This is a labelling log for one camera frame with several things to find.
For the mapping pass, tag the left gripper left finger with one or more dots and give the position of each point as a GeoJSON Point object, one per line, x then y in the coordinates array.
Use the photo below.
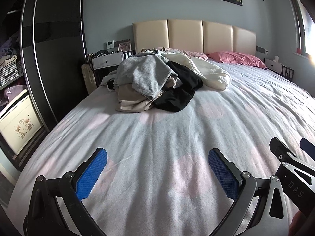
{"type": "Point", "coordinates": [44, 214]}

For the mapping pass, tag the left pink pillow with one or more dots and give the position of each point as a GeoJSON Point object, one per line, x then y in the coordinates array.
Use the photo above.
{"type": "Point", "coordinates": [188, 53]}

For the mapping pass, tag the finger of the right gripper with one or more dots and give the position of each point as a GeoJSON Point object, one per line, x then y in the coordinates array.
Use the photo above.
{"type": "Point", "coordinates": [306, 146]}
{"type": "Point", "coordinates": [280, 150]}

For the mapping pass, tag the dark sliding wardrobe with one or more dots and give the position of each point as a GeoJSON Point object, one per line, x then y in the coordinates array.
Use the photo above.
{"type": "Point", "coordinates": [47, 37]}

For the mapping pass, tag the cream white blanket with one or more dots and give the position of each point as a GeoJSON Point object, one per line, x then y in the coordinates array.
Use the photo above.
{"type": "Point", "coordinates": [211, 74]}

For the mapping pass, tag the pink pillow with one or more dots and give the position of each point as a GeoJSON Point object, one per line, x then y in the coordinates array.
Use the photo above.
{"type": "Point", "coordinates": [188, 53]}
{"type": "Point", "coordinates": [237, 58]}

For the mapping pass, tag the checkered storage basket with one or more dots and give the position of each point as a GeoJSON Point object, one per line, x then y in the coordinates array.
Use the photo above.
{"type": "Point", "coordinates": [10, 72]}

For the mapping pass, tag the grey black raglan shirt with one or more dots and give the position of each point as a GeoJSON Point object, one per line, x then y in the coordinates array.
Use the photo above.
{"type": "Point", "coordinates": [149, 72]}

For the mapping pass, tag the white right nightstand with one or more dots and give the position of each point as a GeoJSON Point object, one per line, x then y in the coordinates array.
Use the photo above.
{"type": "Point", "coordinates": [280, 69]}

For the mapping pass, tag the white left nightstand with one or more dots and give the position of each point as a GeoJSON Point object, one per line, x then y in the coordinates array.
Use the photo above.
{"type": "Point", "coordinates": [107, 60]}

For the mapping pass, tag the beige padded headboard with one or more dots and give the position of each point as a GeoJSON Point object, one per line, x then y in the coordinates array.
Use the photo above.
{"type": "Point", "coordinates": [193, 35]}

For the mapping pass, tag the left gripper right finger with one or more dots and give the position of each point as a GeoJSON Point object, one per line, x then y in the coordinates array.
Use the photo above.
{"type": "Point", "coordinates": [270, 216]}

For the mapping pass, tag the white pink bed sheet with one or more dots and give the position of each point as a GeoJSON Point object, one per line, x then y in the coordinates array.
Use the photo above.
{"type": "Point", "coordinates": [158, 180]}

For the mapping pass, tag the beige garment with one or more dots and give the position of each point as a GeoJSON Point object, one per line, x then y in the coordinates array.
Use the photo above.
{"type": "Point", "coordinates": [131, 101]}

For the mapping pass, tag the white nightstand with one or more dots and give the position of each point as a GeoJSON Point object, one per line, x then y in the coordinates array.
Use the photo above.
{"type": "Point", "coordinates": [280, 69]}
{"type": "Point", "coordinates": [107, 60]}

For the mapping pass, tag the right pink pillow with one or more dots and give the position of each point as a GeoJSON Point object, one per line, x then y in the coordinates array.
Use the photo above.
{"type": "Point", "coordinates": [237, 58]}

